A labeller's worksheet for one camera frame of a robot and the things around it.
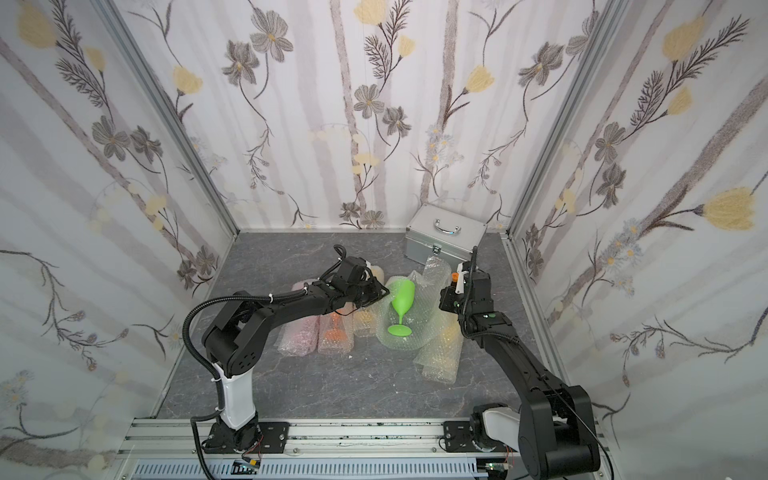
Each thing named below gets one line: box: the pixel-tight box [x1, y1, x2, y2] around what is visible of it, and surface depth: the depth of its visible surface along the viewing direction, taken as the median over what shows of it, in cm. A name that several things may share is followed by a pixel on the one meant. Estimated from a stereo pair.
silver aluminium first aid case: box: [404, 203, 487, 265], surface depth 103 cm
